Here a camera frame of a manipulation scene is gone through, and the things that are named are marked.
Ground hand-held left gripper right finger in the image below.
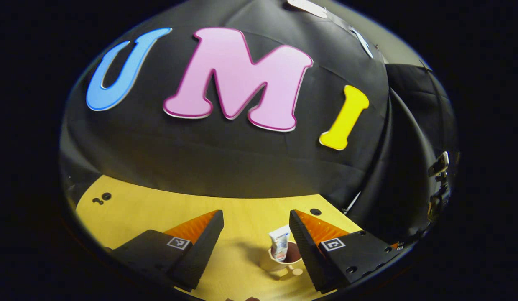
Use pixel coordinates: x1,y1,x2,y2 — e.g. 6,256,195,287
289,210,403,294

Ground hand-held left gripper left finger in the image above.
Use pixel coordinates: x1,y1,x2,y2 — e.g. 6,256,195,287
110,210,225,291

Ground white toothpaste tube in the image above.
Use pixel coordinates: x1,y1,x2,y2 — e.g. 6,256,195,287
269,225,291,262

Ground beige cup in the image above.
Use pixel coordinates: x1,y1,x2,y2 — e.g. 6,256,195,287
259,240,304,278

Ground wooden desktop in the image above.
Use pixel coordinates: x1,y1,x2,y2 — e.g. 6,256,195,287
75,175,364,301

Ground black backdrop cloth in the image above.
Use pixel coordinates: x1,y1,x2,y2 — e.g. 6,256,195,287
60,0,458,251

